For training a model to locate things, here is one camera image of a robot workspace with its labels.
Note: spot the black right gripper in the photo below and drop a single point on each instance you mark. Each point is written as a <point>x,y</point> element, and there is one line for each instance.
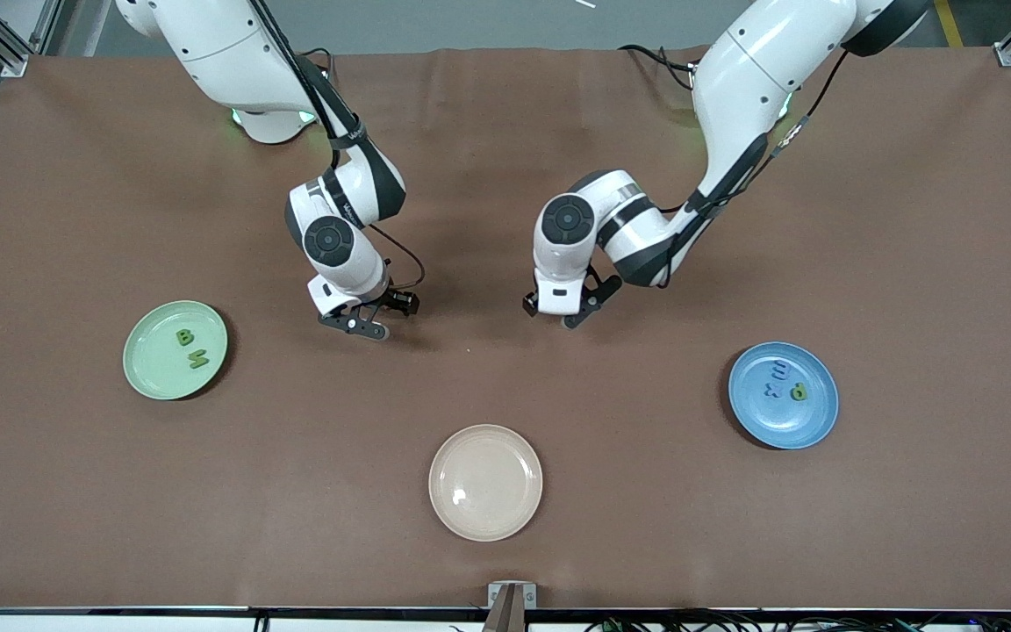
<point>397,301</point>

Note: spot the green foam letter N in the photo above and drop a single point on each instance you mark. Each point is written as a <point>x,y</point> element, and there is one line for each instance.
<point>199,358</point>

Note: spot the green foam letter B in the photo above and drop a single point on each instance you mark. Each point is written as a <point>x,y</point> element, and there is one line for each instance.
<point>184,336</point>

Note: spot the blue foam letter m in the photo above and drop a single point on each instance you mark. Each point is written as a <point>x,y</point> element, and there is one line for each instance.
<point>780,369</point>

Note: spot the green foam letter p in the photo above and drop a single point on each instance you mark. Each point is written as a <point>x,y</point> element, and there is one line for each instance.
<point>791,392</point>

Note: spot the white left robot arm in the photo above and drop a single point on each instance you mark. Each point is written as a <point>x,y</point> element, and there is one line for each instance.
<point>751,70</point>

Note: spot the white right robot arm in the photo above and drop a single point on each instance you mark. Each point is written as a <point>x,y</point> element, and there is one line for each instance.
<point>225,53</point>

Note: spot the beige plate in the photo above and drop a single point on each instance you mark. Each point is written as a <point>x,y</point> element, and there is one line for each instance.
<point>485,483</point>

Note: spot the brown table mat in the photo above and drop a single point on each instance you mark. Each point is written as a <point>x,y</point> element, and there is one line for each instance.
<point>295,527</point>

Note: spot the light green plate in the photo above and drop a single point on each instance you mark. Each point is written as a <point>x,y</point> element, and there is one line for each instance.
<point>159,369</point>

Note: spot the blue plate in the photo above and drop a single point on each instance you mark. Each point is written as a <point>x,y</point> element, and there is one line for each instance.
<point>777,421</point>

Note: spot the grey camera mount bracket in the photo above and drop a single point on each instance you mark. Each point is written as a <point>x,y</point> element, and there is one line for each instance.
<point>505,614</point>

